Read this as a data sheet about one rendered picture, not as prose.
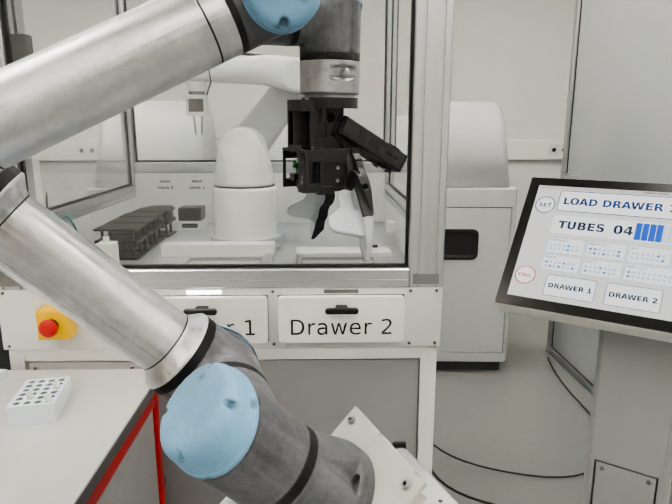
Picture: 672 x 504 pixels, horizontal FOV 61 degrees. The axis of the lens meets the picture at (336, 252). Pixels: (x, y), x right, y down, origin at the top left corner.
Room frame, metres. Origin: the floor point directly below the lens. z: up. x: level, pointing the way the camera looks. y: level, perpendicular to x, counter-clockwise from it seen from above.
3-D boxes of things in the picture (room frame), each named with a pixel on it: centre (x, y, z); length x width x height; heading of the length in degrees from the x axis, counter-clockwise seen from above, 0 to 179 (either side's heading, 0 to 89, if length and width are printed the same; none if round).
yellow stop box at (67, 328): (1.23, 0.63, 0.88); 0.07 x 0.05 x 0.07; 91
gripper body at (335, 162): (0.75, 0.02, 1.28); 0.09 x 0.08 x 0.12; 119
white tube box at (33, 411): (1.04, 0.58, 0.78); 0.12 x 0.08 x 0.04; 11
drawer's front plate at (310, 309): (1.26, -0.01, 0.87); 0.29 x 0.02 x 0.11; 91
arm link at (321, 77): (0.74, 0.01, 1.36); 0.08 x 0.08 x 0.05
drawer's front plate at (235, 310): (1.25, 0.30, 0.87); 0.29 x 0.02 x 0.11; 91
